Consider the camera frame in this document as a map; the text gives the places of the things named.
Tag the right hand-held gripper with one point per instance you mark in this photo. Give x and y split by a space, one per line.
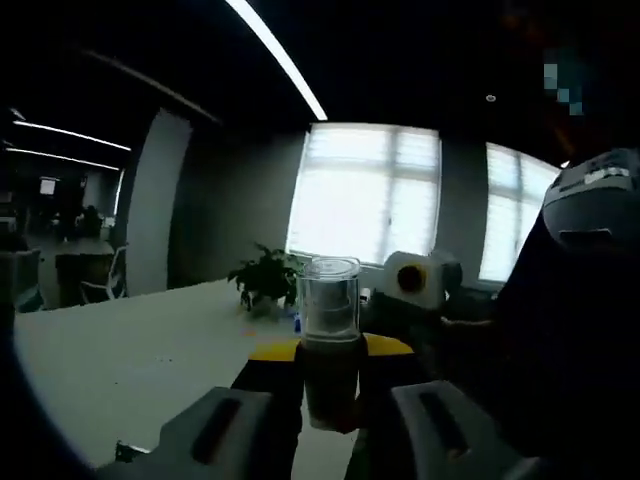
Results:
435 277

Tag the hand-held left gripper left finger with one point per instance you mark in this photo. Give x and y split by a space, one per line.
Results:
265 400

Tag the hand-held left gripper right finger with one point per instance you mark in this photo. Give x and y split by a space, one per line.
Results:
390 400

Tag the clear bottle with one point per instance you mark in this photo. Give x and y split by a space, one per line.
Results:
329 310

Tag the potted green plant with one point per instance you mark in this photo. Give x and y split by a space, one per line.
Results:
265 280

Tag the white chest-worn device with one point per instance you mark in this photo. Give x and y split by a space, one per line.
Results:
590 200

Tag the white office chair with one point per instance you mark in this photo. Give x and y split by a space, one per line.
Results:
107 275

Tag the ceiling light strip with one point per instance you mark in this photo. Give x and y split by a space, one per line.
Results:
70 158
276 55
75 134

